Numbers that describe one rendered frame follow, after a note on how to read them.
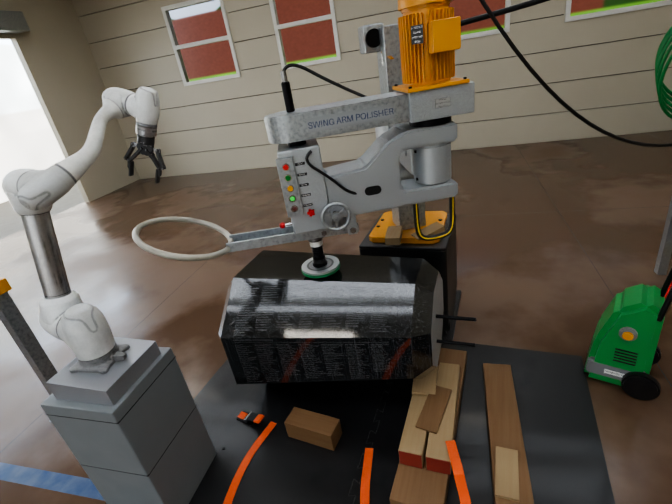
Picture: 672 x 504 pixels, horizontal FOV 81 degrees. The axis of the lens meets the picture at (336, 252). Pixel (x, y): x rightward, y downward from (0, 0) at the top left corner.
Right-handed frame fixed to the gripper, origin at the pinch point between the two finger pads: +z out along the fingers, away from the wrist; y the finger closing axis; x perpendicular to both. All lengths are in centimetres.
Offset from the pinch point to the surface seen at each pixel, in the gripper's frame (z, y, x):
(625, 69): -191, 460, 578
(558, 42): -205, 345, 585
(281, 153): -29, 65, 1
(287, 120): -43, 65, 1
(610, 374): 48, 269, 23
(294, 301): 49, 85, 7
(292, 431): 120, 103, -13
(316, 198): -11, 84, 6
